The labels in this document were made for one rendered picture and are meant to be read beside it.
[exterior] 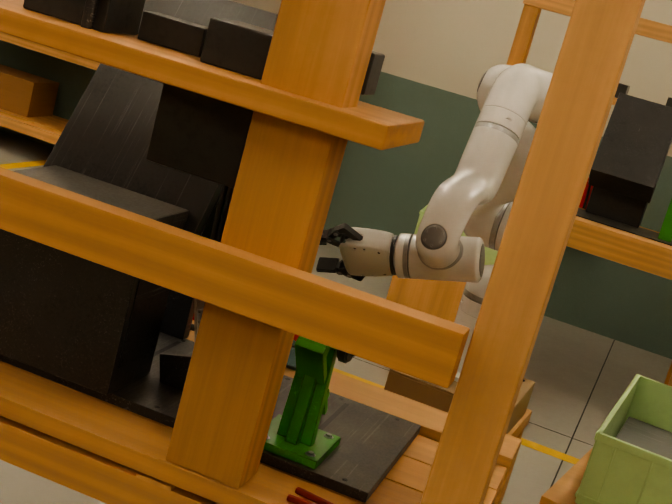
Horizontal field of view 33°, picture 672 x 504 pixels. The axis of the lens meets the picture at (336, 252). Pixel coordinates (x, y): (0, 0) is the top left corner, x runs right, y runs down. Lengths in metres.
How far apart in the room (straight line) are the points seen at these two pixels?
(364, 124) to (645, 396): 1.61
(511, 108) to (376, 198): 5.81
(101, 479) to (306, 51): 0.82
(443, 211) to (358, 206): 5.98
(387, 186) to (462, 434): 6.18
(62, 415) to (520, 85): 1.03
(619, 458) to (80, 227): 1.27
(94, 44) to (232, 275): 0.43
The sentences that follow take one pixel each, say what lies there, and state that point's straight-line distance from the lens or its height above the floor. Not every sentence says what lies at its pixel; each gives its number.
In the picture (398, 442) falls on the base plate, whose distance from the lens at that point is 2.30.
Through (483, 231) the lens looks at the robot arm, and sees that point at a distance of 2.63.
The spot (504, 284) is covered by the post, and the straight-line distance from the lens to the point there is 1.75.
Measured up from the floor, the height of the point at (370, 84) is 1.58.
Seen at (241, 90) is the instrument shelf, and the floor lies 1.53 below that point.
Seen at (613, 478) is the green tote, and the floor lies 0.88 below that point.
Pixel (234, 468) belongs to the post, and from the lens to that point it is 1.95.
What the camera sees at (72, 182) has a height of 1.24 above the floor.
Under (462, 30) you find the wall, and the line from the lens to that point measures 7.81.
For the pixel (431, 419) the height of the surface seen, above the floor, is 0.90.
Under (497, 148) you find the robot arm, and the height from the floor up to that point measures 1.51.
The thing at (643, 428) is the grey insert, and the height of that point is 0.85.
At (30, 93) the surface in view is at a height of 0.44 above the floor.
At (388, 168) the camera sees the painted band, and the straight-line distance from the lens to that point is 7.93.
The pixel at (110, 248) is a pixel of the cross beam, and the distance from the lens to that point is 1.90.
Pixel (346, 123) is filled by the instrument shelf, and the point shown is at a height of 1.52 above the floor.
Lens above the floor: 1.71
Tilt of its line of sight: 13 degrees down
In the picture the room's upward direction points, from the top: 15 degrees clockwise
